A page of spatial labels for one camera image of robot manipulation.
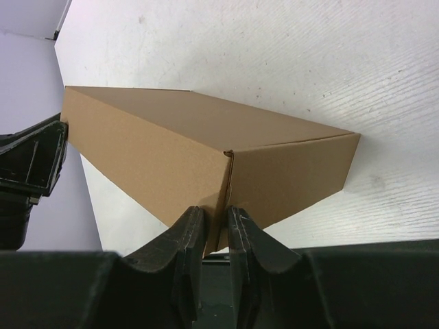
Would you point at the brown cardboard box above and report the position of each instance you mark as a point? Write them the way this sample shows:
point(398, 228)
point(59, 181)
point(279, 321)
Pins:
point(172, 149)

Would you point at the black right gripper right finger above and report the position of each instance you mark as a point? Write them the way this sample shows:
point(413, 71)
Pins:
point(378, 285)

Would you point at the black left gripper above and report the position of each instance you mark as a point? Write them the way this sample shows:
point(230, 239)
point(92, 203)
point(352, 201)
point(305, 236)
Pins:
point(31, 162)

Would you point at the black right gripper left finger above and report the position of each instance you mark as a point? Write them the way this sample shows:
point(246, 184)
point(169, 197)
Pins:
point(157, 286)

